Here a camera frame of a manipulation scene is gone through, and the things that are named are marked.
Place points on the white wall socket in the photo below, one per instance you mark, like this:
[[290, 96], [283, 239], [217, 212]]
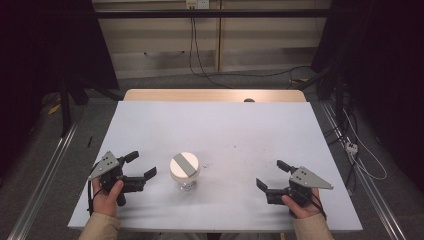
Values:
[[197, 4]]

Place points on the wooden table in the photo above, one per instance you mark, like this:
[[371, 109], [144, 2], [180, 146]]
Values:
[[200, 95]]

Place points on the clear glass jar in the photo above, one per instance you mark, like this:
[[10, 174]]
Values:
[[186, 183]]

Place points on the small black floor item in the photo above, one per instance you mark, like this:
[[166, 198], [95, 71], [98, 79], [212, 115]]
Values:
[[89, 141]]

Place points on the white table board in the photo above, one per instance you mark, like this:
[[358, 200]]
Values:
[[216, 133]]

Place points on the white power strip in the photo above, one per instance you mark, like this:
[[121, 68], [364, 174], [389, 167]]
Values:
[[351, 147]]

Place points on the black horizontal metal bar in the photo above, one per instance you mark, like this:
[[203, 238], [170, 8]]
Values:
[[233, 13]]

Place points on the person's right hand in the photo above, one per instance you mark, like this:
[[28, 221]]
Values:
[[308, 210]]

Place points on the black curtain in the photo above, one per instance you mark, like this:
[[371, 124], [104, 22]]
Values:
[[383, 66], [40, 50]]

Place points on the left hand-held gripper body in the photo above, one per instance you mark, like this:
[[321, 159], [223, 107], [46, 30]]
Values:
[[106, 165]]

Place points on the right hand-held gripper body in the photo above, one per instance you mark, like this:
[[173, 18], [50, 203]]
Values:
[[306, 178]]

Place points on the dark round table grommet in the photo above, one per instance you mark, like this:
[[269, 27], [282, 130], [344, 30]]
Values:
[[249, 100]]

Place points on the person's left hand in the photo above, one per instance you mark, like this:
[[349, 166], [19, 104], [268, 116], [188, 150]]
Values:
[[105, 203]]

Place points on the black metal stand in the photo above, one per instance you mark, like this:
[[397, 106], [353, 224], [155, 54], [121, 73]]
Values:
[[339, 96], [65, 110]]

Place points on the aluminium floor rail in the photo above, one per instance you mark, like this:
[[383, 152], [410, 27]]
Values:
[[43, 180], [370, 186]]

